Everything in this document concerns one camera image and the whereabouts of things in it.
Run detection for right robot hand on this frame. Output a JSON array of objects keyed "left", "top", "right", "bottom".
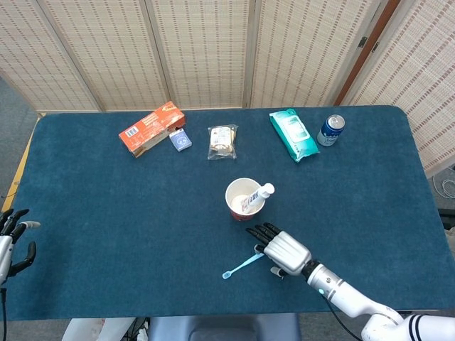
[{"left": 245, "top": 222, "right": 313, "bottom": 279}]

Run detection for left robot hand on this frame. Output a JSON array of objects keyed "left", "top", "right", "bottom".
[{"left": 0, "top": 208, "right": 42, "bottom": 285}]

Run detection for light blue toothbrush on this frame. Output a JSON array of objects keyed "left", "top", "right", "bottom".
[{"left": 222, "top": 252, "right": 266, "bottom": 281}]

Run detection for white toothpaste tube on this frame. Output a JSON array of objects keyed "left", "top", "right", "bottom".
[{"left": 240, "top": 183, "right": 276, "bottom": 214}]

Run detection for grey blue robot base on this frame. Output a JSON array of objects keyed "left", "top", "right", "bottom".
[{"left": 148, "top": 314, "right": 302, "bottom": 341}]

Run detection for red paper cup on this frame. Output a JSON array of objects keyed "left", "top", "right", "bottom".
[{"left": 225, "top": 178, "right": 266, "bottom": 222}]

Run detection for blue table cloth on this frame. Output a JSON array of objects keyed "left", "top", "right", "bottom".
[{"left": 5, "top": 105, "right": 449, "bottom": 322}]

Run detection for white plastic cover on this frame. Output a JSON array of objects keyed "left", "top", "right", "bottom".
[{"left": 63, "top": 317, "right": 138, "bottom": 341}]

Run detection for green wet wipes pack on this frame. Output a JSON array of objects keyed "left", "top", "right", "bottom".
[{"left": 269, "top": 107, "right": 320, "bottom": 163}]

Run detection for blue white drink can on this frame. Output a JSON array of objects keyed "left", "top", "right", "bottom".
[{"left": 316, "top": 114, "right": 346, "bottom": 147}]

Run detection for bread in clear bag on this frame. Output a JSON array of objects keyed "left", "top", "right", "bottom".
[{"left": 207, "top": 124, "right": 240, "bottom": 161}]

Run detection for small blue tissue pack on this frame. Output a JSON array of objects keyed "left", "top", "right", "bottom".
[{"left": 168, "top": 128, "right": 193, "bottom": 153}]

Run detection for black equipment piece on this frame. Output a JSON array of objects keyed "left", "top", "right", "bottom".
[{"left": 437, "top": 208, "right": 455, "bottom": 230}]

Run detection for orange biscuit box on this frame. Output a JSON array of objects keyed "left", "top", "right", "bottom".
[{"left": 118, "top": 101, "right": 186, "bottom": 158}]

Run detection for woven bamboo folding screen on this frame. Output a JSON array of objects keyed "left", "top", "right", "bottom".
[
  {"left": 0, "top": 0, "right": 392, "bottom": 113},
  {"left": 341, "top": 0, "right": 455, "bottom": 175}
]

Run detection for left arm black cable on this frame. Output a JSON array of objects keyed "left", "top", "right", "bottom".
[{"left": 1, "top": 286, "right": 9, "bottom": 341}]

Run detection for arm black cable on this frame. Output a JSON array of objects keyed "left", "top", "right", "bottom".
[
  {"left": 1, "top": 286, "right": 9, "bottom": 341},
  {"left": 321, "top": 293, "right": 363, "bottom": 341}
]

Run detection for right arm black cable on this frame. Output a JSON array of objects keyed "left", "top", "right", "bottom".
[{"left": 321, "top": 293, "right": 363, "bottom": 341}]

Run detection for black cable bundle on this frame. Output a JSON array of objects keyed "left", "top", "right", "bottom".
[{"left": 126, "top": 317, "right": 150, "bottom": 341}]

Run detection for white cables on floor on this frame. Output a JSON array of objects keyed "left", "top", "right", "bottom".
[{"left": 432, "top": 173, "right": 455, "bottom": 200}]

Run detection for brown wooden post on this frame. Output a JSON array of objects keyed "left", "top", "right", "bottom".
[{"left": 333, "top": 0, "right": 402, "bottom": 107}]

